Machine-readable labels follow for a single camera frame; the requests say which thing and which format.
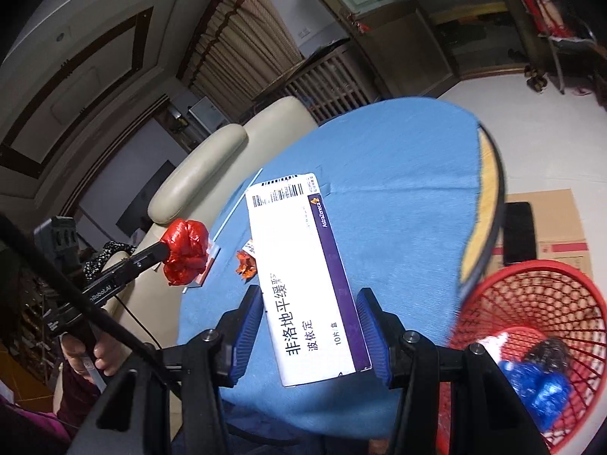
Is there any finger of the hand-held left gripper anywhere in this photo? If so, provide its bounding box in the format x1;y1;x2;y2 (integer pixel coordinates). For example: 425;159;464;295
111;242;171;291

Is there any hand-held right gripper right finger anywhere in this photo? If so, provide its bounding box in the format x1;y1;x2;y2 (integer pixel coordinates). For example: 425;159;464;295
355;287;546;455

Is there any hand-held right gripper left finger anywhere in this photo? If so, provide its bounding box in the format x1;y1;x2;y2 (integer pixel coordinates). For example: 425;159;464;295
69;284;264;455

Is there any red plastic bag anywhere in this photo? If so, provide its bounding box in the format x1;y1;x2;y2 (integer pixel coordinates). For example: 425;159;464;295
161;219;209;287

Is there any white purple medicine box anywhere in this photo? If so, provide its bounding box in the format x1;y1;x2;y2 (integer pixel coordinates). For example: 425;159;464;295
245;173;373;387

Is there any red plastic mesh basket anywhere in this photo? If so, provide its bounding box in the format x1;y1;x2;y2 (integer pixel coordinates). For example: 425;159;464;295
434;260;607;455

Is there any person's left hand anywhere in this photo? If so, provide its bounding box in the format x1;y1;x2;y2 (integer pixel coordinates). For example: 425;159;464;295
61;321;134;380

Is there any black white patterned cloth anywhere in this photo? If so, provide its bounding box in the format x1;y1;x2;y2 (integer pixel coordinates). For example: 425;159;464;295
83;241;138;281

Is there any dark flat screen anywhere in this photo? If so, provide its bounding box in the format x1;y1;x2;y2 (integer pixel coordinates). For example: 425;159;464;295
116;160;176;238

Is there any orange crumpled wrapper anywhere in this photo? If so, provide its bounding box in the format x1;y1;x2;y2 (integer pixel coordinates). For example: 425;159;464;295
236;241;259;285

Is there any thin white stick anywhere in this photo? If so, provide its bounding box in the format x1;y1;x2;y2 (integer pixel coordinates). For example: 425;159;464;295
212;169;264;242

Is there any beige leather sofa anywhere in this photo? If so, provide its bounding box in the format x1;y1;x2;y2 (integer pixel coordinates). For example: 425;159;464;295
52;96;318;441

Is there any white plastic wrapper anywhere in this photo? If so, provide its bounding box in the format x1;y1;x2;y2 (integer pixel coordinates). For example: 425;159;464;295
474;332;510;366

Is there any blue tablecloth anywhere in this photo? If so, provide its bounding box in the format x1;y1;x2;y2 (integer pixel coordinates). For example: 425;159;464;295
175;97;484;441

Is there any white box appliance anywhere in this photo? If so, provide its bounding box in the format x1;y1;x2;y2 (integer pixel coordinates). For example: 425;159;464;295
189;97;226;133

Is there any blue crumpled plastic bag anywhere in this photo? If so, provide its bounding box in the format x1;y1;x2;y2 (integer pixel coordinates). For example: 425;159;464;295
498;360;572;432

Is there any black crumpled plastic bag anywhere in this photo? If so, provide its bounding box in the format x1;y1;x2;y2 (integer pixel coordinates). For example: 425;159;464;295
524;339;572;375

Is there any round wooden table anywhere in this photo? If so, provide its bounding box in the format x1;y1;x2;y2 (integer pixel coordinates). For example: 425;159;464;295
458;123;508;304

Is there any brown cardboard box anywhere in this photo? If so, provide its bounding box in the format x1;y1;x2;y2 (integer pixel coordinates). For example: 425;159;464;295
491;188;593;276

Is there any beige striped curtain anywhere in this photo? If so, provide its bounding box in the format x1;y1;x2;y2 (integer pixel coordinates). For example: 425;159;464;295
178;0;304;119

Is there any wooden lattice cover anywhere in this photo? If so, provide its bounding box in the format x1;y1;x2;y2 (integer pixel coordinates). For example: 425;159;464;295
253;50;371;126

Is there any pair of brown shoes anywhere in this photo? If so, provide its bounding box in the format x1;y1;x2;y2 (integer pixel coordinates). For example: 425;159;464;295
524;64;551;93

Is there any metal folding chair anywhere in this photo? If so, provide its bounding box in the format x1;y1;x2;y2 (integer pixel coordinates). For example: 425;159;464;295
507;0;603;96

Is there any red cloth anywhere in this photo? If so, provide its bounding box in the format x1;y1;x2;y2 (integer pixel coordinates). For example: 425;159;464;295
510;0;577;39

